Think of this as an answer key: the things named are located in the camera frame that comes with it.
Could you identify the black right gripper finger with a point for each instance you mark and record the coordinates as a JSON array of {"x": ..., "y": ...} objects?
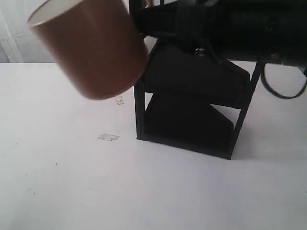
[{"x": 176, "y": 21}]

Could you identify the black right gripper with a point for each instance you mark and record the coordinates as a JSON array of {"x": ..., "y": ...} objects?
[{"x": 274, "y": 31}]

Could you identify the terracotta ceramic mug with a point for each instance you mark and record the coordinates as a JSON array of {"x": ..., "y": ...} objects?
[{"x": 94, "y": 42}]

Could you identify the black metal shelf rack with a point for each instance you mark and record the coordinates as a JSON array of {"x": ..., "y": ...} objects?
[{"x": 190, "y": 97}]

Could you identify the torn tape residue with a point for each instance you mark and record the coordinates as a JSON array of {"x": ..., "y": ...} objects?
[{"x": 119, "y": 100}]

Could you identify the clear tape piece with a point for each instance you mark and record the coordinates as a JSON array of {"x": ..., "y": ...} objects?
[{"x": 108, "y": 137}]

